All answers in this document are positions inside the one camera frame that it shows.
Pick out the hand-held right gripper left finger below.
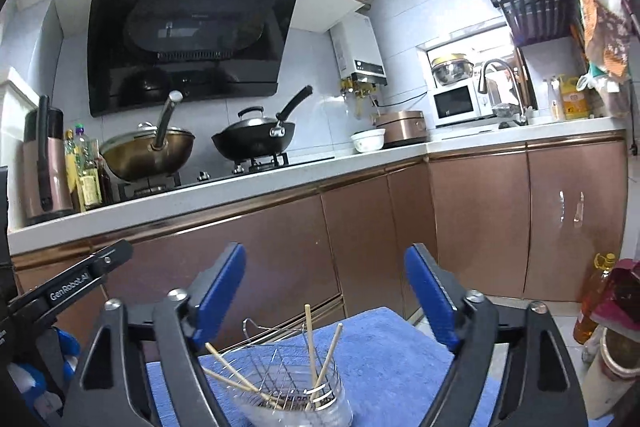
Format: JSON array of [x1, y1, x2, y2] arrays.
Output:
[[60, 242, 247, 427]]

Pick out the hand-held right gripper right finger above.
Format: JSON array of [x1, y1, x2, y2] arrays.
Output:
[[404, 243, 588, 427]]

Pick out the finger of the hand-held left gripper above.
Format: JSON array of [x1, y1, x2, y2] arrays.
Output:
[[7, 239, 135, 324]]

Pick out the clear glass jar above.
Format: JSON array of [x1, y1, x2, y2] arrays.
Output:
[[212, 341, 354, 427]]

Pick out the person's left hand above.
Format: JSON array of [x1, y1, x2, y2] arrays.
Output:
[[10, 327, 82, 418]]

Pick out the blue towel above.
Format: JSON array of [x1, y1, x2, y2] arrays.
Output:
[[145, 305, 502, 427]]

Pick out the dark sauce bottle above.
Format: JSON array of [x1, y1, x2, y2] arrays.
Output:
[[95, 156, 115, 206]]

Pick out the yellow oil bottle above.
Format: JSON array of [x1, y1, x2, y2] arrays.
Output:
[[63, 130, 84, 213]]

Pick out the green cap oil bottle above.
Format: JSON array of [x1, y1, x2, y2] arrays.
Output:
[[75, 124, 104, 210]]

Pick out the copper base cabinets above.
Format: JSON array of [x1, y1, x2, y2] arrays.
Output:
[[10, 134, 629, 349]]

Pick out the black gas stove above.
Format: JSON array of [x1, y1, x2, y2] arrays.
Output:
[[116, 151, 337, 204]]

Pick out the brass wok with lid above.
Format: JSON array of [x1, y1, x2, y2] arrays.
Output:
[[99, 90, 197, 184]]

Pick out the black wok with lid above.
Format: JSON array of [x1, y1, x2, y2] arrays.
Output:
[[210, 85, 315, 162]]

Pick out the large cooking oil bottle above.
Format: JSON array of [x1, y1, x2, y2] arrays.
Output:
[[572, 252, 619, 346]]

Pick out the white bowl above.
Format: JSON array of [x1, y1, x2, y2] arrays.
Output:
[[350, 128, 387, 154]]

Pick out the copper rice cooker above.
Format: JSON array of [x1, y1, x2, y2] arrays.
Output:
[[373, 109, 431, 147]]

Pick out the red bag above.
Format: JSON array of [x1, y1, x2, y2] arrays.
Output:
[[589, 258, 640, 334]]

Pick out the white bucket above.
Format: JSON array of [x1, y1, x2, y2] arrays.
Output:
[[581, 324, 640, 424]]

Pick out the white microwave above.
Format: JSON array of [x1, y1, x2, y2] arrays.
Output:
[[432, 79, 494, 126]]

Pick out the brass water pipes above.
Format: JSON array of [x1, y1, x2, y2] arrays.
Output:
[[340, 77, 382, 118]]

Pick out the white box casing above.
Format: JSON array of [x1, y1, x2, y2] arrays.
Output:
[[0, 0, 67, 229]]

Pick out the clear bottle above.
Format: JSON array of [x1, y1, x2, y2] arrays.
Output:
[[547, 77, 564, 122]]

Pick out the steel pot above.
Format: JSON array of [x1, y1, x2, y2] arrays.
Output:
[[430, 53, 475, 86]]

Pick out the steel faucet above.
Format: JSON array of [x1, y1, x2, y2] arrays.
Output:
[[477, 59, 529, 126]]

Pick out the yellow detergent bottle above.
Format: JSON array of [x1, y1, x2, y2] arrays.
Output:
[[559, 75, 587, 122]]

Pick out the black glass range hood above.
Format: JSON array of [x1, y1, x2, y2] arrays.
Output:
[[87, 0, 302, 118]]

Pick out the white water heater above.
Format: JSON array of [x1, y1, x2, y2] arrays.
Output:
[[329, 12, 390, 88]]

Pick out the black power cable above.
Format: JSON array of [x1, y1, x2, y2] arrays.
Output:
[[372, 89, 430, 108]]

